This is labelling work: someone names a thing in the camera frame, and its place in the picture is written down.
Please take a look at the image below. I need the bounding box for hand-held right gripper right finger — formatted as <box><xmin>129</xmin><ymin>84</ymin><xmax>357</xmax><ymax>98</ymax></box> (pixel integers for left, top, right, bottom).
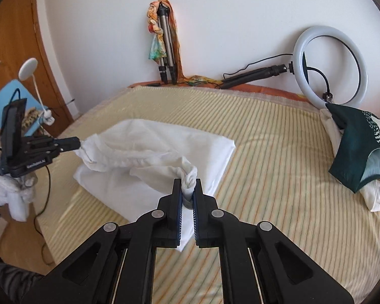
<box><xmin>193</xmin><ymin>179</ymin><xmax>355</xmax><ymax>304</ymax></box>

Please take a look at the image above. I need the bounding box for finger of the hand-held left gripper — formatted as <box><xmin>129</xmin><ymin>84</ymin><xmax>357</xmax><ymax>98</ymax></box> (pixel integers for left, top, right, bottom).
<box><xmin>27</xmin><ymin>150</ymin><xmax>59</xmax><ymax>168</ymax></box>
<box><xmin>28</xmin><ymin>136</ymin><xmax>82</xmax><ymax>152</ymax></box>

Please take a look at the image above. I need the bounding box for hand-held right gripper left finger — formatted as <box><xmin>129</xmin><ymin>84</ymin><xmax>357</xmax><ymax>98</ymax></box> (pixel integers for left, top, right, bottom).
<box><xmin>21</xmin><ymin>178</ymin><xmax>182</xmax><ymax>304</ymax></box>

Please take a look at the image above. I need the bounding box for white T-shirt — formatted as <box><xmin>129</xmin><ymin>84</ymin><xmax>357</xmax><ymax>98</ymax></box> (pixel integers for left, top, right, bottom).
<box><xmin>73</xmin><ymin>119</ymin><xmax>235</xmax><ymax>252</ymax></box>

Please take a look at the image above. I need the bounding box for person's left hand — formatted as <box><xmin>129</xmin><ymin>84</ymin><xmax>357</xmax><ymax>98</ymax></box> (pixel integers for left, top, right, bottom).
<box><xmin>0</xmin><ymin>176</ymin><xmax>39</xmax><ymax>222</ymax></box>

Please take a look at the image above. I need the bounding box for leopard print cloth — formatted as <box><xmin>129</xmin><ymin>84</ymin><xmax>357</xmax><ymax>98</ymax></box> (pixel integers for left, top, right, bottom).
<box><xmin>21</xmin><ymin>109</ymin><xmax>42</xmax><ymax>132</ymax></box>

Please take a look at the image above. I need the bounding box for blue chair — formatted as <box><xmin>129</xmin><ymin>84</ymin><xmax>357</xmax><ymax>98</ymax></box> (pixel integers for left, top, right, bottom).
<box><xmin>0</xmin><ymin>79</ymin><xmax>39</xmax><ymax>134</ymax></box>

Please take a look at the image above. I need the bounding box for white clip lamp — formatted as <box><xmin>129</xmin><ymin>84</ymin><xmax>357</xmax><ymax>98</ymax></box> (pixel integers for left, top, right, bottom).
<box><xmin>18</xmin><ymin>58</ymin><xmax>56</xmax><ymax>126</ymax></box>

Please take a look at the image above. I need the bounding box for yellow striped blanket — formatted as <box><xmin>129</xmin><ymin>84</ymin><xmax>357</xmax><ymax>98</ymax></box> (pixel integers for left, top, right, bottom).
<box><xmin>35</xmin><ymin>87</ymin><xmax>380</xmax><ymax>304</ymax></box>

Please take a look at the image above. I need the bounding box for wooden door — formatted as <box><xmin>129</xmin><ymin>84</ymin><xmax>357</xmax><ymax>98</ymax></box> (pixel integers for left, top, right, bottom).
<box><xmin>0</xmin><ymin>0</ymin><xmax>73</xmax><ymax>134</ymax></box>

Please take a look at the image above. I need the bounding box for person's leg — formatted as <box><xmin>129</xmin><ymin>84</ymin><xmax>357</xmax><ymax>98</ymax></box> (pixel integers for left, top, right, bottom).
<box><xmin>0</xmin><ymin>255</ymin><xmax>48</xmax><ymax>304</ymax></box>

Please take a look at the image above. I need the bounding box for colourful silk scarf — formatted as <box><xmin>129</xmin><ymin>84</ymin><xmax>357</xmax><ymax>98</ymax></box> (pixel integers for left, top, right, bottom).
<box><xmin>146</xmin><ymin>0</ymin><xmax>224</xmax><ymax>87</ymax></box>

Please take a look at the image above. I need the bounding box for small black tripod stand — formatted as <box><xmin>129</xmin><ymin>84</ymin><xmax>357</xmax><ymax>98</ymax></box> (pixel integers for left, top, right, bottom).
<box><xmin>220</xmin><ymin>64</ymin><xmax>293</xmax><ymax>90</ymax></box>

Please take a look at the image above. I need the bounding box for dark green garment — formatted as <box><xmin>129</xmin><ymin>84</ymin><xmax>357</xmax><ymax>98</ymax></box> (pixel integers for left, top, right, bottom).
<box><xmin>325</xmin><ymin>102</ymin><xmax>380</xmax><ymax>194</ymax></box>

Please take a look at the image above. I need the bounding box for black lamp cable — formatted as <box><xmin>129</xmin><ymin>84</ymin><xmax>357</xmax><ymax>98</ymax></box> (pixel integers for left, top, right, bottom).
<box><xmin>33</xmin><ymin>158</ymin><xmax>56</xmax><ymax>265</ymax></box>

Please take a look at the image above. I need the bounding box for silver camera tripod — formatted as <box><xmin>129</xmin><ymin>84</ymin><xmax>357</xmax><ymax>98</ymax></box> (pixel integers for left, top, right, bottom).
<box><xmin>157</xmin><ymin>3</ymin><xmax>178</xmax><ymax>85</ymax></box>

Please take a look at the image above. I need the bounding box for black ring light cable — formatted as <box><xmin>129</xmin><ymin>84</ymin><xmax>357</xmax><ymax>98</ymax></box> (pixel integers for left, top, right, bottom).
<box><xmin>222</xmin><ymin>54</ymin><xmax>334</xmax><ymax>102</ymax></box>

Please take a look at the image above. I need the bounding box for white ring light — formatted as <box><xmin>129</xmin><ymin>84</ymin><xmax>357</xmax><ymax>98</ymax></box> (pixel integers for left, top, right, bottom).
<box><xmin>293</xmin><ymin>26</ymin><xmax>367</xmax><ymax>106</ymax></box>

